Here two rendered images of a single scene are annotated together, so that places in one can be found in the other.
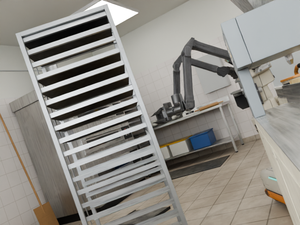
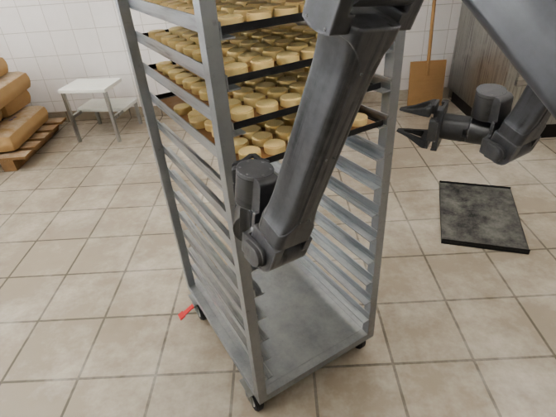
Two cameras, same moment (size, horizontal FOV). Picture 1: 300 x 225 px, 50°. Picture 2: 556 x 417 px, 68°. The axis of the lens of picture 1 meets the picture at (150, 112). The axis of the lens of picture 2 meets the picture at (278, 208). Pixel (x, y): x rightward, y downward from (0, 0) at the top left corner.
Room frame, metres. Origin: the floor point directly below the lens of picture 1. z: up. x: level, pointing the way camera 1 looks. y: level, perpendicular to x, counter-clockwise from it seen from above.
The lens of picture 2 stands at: (1.94, -0.70, 1.36)
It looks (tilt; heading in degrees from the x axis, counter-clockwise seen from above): 34 degrees down; 65
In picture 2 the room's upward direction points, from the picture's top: 4 degrees counter-clockwise
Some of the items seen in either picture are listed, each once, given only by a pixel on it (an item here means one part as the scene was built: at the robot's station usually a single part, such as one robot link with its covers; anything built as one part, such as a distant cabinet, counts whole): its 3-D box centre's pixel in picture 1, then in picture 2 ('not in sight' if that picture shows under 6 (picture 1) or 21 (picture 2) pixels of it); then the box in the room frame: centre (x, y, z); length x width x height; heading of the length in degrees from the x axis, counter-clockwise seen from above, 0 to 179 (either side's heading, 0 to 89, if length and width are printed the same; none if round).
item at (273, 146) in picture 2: not in sight; (275, 146); (2.30, 0.08, 0.96); 0.05 x 0.05 x 0.02
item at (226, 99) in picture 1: (186, 137); not in sight; (6.31, -0.51, 0.49); 1.90 x 0.72 x 0.98; 64
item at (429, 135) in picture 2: (156, 119); (418, 127); (2.62, -0.03, 0.97); 0.09 x 0.07 x 0.07; 125
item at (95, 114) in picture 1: (96, 114); (174, 52); (2.17, 0.34, 1.14); 0.64 x 0.03 x 0.03; 95
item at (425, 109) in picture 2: (156, 116); (419, 117); (2.62, -0.03, 1.00); 0.09 x 0.07 x 0.07; 125
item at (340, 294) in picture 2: (140, 224); (312, 267); (2.56, 0.37, 0.24); 0.64 x 0.03 x 0.03; 95
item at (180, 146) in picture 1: (182, 145); not in sight; (6.38, -0.37, 0.36); 0.46 x 0.38 x 0.26; 154
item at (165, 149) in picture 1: (164, 151); not in sight; (6.56, -0.02, 0.36); 0.46 x 0.38 x 0.26; 152
